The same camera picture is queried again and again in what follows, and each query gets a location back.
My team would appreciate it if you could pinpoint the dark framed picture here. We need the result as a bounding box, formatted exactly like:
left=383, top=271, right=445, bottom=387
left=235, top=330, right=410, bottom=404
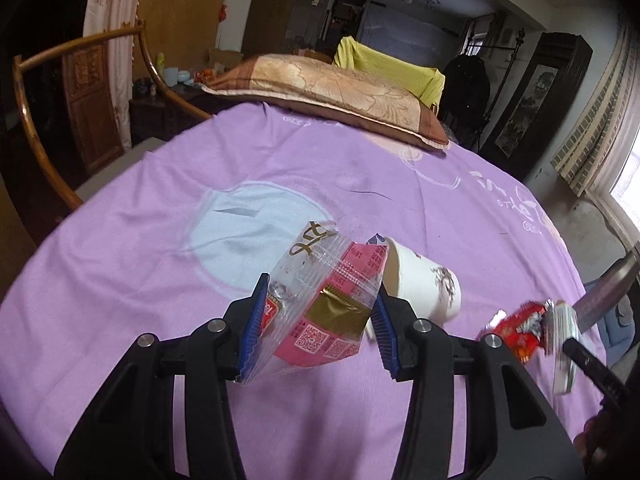
left=480, top=32, right=592, bottom=181

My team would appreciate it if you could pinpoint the tan brown pillow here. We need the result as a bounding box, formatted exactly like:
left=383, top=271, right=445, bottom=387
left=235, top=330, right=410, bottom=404
left=204, top=54, right=450, bottom=151

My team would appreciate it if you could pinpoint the white paper cup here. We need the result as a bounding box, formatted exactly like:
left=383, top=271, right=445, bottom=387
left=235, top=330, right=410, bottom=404
left=367, top=234, right=462, bottom=326

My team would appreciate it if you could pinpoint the striped window curtain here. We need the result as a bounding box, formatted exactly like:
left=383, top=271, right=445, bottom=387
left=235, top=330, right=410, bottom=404
left=551, top=16, right=639, bottom=197

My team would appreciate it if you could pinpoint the red snack bag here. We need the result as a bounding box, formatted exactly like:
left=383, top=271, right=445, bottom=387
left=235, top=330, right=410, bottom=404
left=480, top=301, right=550, bottom=364

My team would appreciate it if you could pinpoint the silver metal bottle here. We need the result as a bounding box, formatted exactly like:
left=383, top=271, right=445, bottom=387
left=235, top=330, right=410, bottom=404
left=574, top=249, right=639, bottom=334

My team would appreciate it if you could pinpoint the wooden armchair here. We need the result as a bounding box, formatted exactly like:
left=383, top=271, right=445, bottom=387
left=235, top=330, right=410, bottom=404
left=12, top=20, right=210, bottom=210

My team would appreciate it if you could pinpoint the window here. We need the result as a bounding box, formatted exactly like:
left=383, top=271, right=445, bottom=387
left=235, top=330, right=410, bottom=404
left=611, top=138, right=640, bottom=224

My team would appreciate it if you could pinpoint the small white grey box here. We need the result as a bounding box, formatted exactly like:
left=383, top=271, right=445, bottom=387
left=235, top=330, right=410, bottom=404
left=542, top=301, right=582, bottom=395

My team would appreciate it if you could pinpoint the yellow cloth covered chair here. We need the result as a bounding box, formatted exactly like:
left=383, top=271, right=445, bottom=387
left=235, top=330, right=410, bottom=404
left=333, top=36, right=446, bottom=114

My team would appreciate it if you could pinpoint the purple bed sheet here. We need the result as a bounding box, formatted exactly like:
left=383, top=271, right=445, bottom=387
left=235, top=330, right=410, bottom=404
left=1, top=103, right=584, bottom=468

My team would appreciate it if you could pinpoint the red white floral curtain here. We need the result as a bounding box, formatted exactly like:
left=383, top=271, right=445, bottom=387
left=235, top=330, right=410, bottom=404
left=82, top=0, right=139, bottom=151

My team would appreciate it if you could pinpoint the black hanging coat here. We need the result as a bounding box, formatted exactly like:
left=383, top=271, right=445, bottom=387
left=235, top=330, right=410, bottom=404
left=437, top=54, right=491, bottom=141

